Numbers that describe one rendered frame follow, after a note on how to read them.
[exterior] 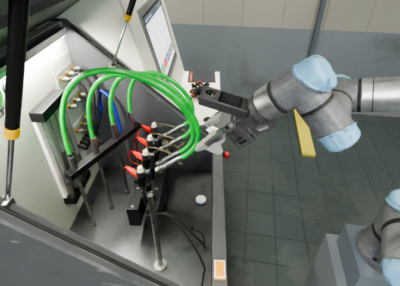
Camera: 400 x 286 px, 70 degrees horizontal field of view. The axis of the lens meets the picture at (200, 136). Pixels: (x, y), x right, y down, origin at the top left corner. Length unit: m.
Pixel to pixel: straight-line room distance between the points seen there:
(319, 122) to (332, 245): 0.64
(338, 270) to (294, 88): 0.69
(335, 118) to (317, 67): 0.11
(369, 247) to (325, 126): 0.49
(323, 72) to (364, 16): 2.75
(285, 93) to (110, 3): 0.67
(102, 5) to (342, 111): 0.79
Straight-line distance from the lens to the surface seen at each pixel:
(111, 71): 0.71
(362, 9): 3.28
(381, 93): 0.71
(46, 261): 0.63
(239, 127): 0.65
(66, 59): 1.07
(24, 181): 0.89
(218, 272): 0.82
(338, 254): 1.13
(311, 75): 0.56
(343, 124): 0.61
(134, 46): 1.06
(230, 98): 0.64
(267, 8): 3.12
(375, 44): 3.41
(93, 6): 1.07
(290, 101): 0.58
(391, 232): 0.86
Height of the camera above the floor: 1.68
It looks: 36 degrees down
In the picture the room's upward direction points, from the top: straight up
